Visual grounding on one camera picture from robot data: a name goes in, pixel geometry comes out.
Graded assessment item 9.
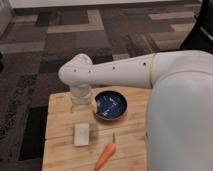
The black furniture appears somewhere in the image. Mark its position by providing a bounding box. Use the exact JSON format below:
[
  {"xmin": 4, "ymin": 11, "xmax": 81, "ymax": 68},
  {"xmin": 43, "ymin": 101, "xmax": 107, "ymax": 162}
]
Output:
[{"xmin": 180, "ymin": 0, "xmax": 213, "ymax": 54}]

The blue bowl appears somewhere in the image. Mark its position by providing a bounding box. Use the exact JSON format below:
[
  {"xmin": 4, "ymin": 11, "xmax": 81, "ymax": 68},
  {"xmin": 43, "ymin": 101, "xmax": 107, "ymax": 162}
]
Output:
[{"xmin": 95, "ymin": 91, "xmax": 127, "ymax": 121}]

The white eraser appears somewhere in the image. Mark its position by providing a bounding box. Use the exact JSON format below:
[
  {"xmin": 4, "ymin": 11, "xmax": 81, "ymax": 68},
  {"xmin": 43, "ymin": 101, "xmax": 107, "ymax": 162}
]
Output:
[{"xmin": 74, "ymin": 123, "xmax": 90, "ymax": 146}]

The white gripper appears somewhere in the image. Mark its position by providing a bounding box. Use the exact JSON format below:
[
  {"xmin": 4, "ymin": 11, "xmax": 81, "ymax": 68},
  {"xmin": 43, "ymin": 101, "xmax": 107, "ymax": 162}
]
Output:
[{"xmin": 70, "ymin": 84, "xmax": 97, "ymax": 113}]

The orange carrot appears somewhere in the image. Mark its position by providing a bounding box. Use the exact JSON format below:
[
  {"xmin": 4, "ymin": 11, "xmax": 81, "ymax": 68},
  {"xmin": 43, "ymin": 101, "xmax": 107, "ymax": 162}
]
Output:
[{"xmin": 95, "ymin": 138, "xmax": 116, "ymax": 171}]

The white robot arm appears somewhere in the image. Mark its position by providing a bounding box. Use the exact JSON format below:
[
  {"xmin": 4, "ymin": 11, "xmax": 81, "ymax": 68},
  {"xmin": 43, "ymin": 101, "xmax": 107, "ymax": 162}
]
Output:
[{"xmin": 58, "ymin": 50, "xmax": 213, "ymax": 171}]

